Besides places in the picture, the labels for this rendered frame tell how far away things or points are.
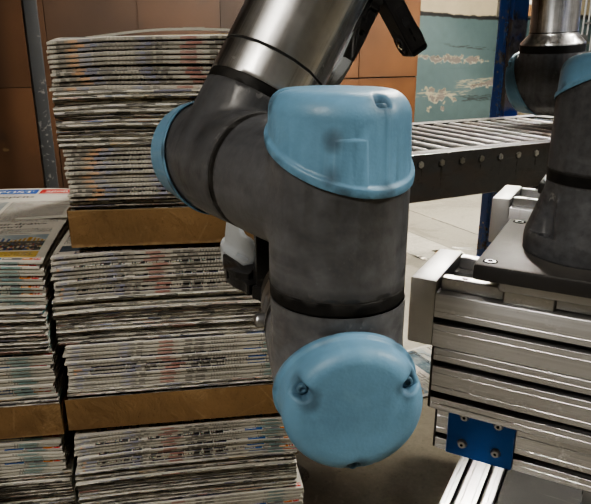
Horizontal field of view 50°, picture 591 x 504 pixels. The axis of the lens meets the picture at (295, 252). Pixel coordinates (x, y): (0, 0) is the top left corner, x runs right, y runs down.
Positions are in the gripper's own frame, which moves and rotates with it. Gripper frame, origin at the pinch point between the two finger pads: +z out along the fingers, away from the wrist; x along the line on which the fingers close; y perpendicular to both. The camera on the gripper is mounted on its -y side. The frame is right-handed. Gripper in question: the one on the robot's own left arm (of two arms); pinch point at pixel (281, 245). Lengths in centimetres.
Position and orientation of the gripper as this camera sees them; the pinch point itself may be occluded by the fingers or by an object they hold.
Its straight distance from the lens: 65.2
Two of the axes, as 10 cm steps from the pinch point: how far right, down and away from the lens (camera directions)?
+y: 0.0, -9.5, -3.1
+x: -9.9, 0.4, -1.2
